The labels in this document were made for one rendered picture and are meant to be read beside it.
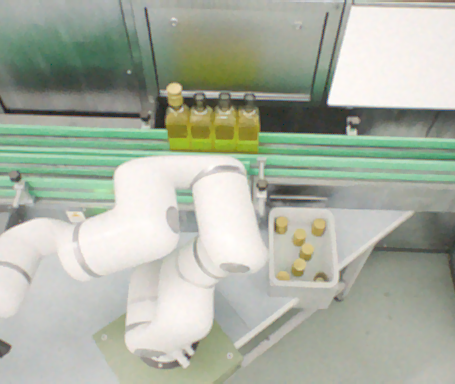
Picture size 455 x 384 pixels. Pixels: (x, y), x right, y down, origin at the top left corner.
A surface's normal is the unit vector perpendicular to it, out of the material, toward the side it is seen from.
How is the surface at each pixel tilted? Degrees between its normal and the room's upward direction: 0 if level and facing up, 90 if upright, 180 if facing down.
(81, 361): 0
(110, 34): 91
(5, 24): 90
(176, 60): 90
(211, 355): 1
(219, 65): 90
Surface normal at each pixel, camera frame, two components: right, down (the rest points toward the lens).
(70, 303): 0.00, -0.54
